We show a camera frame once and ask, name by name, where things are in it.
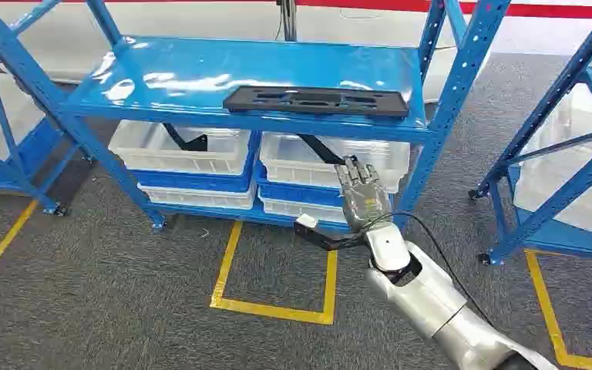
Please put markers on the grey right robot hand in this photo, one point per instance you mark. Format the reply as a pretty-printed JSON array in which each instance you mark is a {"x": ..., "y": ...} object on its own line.
[{"x": 365, "y": 201}]

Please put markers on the black plastic panel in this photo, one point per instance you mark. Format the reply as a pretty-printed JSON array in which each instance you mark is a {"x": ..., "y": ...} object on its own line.
[{"x": 245, "y": 104}]

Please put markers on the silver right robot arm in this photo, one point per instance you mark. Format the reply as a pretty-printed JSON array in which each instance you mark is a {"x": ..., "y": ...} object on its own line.
[{"x": 429, "y": 301}]

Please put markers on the black plastic part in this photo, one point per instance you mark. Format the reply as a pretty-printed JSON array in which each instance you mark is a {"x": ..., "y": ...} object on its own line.
[
  {"x": 194, "y": 144},
  {"x": 321, "y": 149}
]

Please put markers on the grey metal pole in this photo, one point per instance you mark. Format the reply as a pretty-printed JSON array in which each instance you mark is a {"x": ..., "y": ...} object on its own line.
[{"x": 289, "y": 20}]

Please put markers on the blue steel shelf rack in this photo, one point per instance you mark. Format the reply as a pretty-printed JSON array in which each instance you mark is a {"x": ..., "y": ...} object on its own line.
[
  {"x": 199, "y": 66},
  {"x": 35, "y": 148},
  {"x": 546, "y": 107}
]

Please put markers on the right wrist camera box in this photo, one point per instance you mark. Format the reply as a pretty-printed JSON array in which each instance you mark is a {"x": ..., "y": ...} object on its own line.
[{"x": 306, "y": 221}]

